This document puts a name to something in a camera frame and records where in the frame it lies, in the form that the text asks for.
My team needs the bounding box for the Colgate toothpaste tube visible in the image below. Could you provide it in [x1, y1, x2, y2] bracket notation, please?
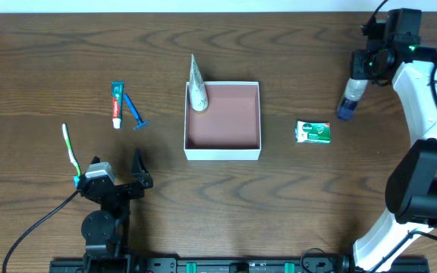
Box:
[112, 81, 124, 129]

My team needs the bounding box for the green Dettol soap bar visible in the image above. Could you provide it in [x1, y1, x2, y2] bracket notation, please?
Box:
[295, 121, 331, 144]

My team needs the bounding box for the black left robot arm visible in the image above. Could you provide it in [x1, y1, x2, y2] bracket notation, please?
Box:
[77, 149, 153, 272]

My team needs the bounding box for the clear pump bottle purple liquid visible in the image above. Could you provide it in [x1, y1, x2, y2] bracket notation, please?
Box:
[336, 78, 369, 121]

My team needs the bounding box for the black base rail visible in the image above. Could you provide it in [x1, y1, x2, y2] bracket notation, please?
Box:
[49, 256, 431, 273]

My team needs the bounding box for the white speckled cream tube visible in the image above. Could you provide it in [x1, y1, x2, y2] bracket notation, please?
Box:
[189, 55, 209, 112]

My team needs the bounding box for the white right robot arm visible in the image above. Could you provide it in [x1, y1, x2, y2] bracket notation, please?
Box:
[349, 8, 437, 272]

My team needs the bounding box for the white cardboard box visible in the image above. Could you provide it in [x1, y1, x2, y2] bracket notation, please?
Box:
[184, 81, 262, 161]

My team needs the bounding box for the green white toothbrush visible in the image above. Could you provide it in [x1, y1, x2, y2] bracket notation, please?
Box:
[61, 123, 82, 187]

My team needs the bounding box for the blue disposable razor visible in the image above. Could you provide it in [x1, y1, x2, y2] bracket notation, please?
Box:
[124, 93, 149, 130]

